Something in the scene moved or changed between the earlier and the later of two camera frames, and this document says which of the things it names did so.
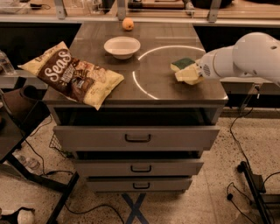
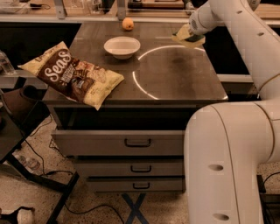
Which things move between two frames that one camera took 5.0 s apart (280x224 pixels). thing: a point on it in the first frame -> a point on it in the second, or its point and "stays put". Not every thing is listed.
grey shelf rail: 213,19 stays put
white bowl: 122,47 stays put
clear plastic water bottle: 5,66 stays put
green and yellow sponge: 181,64 -> 195,40
